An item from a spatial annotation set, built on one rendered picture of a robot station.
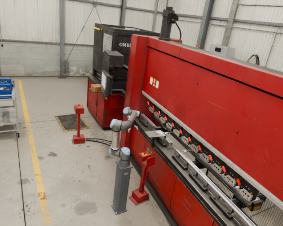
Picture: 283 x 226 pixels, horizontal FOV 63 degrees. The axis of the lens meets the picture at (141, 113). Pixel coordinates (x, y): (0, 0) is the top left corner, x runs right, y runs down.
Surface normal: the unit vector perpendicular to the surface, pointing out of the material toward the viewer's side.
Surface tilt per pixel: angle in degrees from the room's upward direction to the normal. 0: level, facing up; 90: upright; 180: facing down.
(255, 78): 90
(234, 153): 90
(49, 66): 90
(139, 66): 90
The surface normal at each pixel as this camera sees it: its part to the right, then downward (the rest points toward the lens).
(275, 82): -0.91, 0.04
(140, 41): 0.40, 0.40
